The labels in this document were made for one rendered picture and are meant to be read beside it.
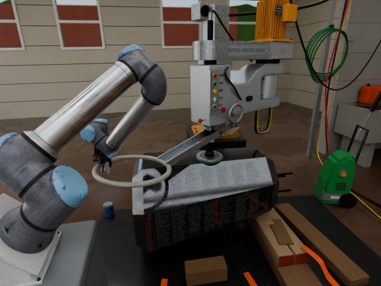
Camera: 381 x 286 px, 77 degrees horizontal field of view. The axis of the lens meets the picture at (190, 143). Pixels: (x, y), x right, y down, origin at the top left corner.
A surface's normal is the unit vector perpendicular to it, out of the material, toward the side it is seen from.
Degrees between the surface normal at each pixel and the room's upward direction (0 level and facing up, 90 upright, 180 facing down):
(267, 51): 90
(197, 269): 0
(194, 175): 45
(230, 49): 90
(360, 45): 90
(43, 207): 80
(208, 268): 0
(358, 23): 90
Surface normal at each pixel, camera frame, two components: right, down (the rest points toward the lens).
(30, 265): 0.70, -0.71
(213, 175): 0.12, -0.44
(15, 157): 0.31, -0.23
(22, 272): 0.23, 0.32
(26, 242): 0.55, 0.15
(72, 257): -0.02, -0.94
